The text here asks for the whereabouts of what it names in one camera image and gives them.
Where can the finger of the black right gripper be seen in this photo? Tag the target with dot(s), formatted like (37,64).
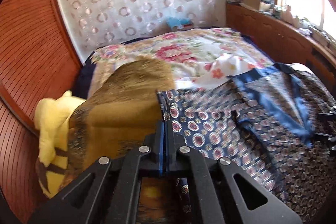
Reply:
(327,139)
(329,114)

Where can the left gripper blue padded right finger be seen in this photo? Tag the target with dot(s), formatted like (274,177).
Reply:
(220,191)

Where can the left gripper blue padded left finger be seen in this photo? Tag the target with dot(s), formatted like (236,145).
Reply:
(108,191)

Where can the navy patterned silk garment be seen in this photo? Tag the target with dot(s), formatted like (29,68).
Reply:
(267,121)

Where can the mustard sunflower folded cloth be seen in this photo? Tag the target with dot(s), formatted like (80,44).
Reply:
(118,116)

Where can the wooden low cabinet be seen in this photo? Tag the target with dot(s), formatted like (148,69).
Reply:
(282,42)

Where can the yellow plush toy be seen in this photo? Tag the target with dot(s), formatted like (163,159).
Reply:
(51,119)

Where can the pink white bottle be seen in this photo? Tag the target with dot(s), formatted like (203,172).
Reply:
(286,14)

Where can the floral pink rose quilt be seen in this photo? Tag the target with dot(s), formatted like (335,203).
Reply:
(198,58)

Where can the cardboard box on cabinet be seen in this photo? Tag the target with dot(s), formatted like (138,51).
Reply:
(253,5)

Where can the wooden slatted headboard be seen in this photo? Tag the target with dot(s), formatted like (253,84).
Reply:
(37,61)

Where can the blue item at bedhead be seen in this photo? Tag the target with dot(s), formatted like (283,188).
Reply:
(176,24)

